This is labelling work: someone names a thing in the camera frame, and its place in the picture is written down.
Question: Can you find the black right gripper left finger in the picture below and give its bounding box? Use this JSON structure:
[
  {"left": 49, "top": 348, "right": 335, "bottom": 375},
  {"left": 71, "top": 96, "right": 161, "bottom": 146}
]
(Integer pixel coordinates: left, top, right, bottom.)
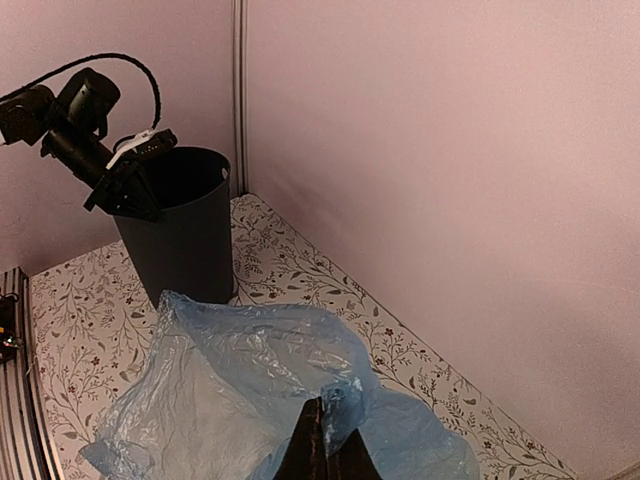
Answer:
[{"left": 282, "top": 398, "right": 327, "bottom": 480}]

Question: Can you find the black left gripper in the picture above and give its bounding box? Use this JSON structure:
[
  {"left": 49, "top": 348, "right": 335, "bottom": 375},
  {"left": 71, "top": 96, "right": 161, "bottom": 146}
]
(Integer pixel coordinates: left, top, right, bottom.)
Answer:
[{"left": 1, "top": 68, "right": 161, "bottom": 222}]

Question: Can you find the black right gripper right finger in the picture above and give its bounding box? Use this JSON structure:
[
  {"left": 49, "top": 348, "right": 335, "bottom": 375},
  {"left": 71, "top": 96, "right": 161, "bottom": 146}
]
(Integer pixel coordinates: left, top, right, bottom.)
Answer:
[{"left": 327, "top": 430, "right": 382, "bottom": 480}]

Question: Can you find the dark grey trash bin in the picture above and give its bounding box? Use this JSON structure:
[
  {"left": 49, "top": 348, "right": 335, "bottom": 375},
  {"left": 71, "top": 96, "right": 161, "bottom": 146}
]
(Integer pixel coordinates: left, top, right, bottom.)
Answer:
[{"left": 115, "top": 146, "right": 234, "bottom": 306}]

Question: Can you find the blue plastic trash bag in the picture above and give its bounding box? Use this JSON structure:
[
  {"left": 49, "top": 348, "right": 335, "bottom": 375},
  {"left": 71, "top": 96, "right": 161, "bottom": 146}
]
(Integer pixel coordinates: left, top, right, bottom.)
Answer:
[{"left": 81, "top": 292, "right": 480, "bottom": 479}]

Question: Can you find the floral patterned table mat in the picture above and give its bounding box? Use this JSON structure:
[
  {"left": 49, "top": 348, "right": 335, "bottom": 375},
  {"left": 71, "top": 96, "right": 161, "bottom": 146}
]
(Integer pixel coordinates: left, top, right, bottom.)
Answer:
[{"left": 27, "top": 192, "right": 579, "bottom": 480}]

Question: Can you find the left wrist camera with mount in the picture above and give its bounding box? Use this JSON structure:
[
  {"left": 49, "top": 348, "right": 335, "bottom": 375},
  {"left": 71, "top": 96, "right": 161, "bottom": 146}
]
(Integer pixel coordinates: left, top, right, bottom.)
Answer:
[{"left": 106, "top": 129, "right": 178, "bottom": 170}]

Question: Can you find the left camera black cable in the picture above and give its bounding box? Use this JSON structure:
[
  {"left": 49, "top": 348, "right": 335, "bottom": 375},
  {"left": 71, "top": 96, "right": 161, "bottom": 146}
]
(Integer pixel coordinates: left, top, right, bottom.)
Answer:
[{"left": 0, "top": 52, "right": 164, "bottom": 131}]

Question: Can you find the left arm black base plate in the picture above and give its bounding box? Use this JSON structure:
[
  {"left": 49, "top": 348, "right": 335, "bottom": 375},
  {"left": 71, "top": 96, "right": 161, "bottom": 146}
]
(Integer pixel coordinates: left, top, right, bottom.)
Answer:
[{"left": 0, "top": 293, "right": 23, "bottom": 364}]

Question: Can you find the left aluminium corner post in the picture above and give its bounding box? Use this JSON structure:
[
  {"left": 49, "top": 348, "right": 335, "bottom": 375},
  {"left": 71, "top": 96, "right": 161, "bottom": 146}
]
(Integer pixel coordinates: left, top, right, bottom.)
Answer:
[{"left": 233, "top": 0, "right": 249, "bottom": 195}]

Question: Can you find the aluminium front rail frame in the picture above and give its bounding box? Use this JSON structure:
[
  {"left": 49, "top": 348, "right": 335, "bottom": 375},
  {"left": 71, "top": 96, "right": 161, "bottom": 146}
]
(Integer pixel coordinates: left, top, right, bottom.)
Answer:
[{"left": 1, "top": 267, "right": 64, "bottom": 479}]

